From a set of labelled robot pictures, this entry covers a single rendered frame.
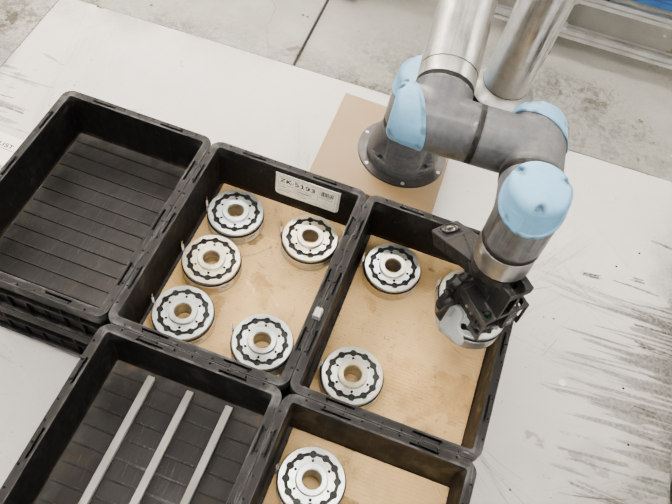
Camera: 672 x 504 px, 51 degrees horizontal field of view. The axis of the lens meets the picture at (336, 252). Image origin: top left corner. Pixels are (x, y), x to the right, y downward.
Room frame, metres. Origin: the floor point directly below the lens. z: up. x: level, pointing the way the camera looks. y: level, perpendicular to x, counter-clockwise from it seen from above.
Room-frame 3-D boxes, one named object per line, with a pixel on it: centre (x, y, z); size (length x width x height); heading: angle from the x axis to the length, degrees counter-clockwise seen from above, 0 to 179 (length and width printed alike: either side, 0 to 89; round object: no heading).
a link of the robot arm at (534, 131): (0.62, -0.20, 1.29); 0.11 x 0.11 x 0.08; 85
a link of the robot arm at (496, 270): (0.52, -0.21, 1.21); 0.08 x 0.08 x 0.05
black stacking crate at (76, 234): (0.67, 0.44, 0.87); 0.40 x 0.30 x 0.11; 169
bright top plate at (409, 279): (0.68, -0.10, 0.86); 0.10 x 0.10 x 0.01
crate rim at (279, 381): (0.62, 0.15, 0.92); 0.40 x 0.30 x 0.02; 169
